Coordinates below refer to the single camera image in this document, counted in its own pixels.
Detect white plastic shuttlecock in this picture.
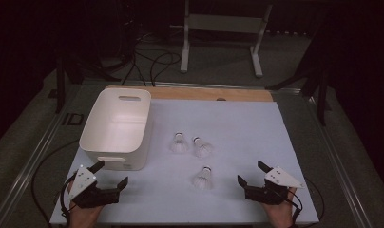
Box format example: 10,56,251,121
192,136,214,159
169,131,190,154
191,165,214,190

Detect person's right hand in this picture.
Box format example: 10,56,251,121
260,186,298,228

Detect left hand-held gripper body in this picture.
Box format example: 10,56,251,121
67,163,121,210

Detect person's left hand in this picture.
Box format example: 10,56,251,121
67,180,106,228

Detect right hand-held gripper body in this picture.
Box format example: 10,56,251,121
243,165,306,206

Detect white plastic storage bin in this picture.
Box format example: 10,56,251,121
79,87,154,172

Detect black metal stand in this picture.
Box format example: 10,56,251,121
265,31,333,127
54,56,122,115

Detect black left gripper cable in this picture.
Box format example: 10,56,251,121
30,138,82,228

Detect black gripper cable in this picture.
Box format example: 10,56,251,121
30,138,82,228
287,178,325,224

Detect black looped floor cable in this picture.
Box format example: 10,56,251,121
149,51,182,87

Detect black floor bracket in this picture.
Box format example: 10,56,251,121
61,112,86,127

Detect white metal stand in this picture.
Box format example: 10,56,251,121
169,0,274,79

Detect aluminium frame rail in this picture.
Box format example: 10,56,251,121
81,80,303,95
305,94,374,228
0,105,67,228

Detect white table cover sheet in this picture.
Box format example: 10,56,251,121
49,98,320,226

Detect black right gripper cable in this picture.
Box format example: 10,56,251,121
287,178,325,224

